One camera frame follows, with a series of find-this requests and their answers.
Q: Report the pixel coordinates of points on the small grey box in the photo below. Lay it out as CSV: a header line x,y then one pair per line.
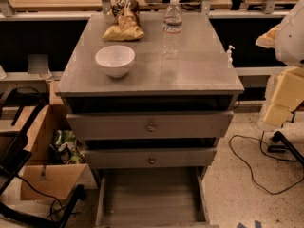
x,y
38,64

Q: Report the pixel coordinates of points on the grey bottom drawer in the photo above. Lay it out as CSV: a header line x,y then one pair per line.
x,y
170,197

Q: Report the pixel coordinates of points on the green snack bags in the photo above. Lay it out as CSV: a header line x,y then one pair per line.
x,y
64,148

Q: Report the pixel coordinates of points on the white and yellow gripper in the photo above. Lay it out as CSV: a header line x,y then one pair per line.
x,y
292,38

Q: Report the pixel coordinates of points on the grey top drawer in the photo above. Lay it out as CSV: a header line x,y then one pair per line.
x,y
149,126

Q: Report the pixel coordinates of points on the clear plastic water bottle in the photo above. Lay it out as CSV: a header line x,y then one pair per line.
x,y
171,28

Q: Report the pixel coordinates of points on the yellow chip bag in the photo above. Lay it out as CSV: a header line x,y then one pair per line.
x,y
126,25

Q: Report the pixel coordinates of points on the grey middle drawer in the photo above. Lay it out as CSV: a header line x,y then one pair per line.
x,y
149,158

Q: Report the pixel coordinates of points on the black stand leg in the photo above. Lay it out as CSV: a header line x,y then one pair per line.
x,y
286,145

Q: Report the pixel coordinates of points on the grey wooden drawer cabinet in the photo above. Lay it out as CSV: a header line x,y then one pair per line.
x,y
199,79

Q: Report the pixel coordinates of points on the grey drawer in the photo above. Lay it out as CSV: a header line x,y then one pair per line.
x,y
149,158
149,126
170,197

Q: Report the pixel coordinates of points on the white pump dispenser bottle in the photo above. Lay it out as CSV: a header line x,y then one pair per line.
x,y
229,53

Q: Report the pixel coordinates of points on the cardboard box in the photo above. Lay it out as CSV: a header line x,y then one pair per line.
x,y
41,171

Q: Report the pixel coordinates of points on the white ceramic bowl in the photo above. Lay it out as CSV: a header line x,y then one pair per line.
x,y
115,61

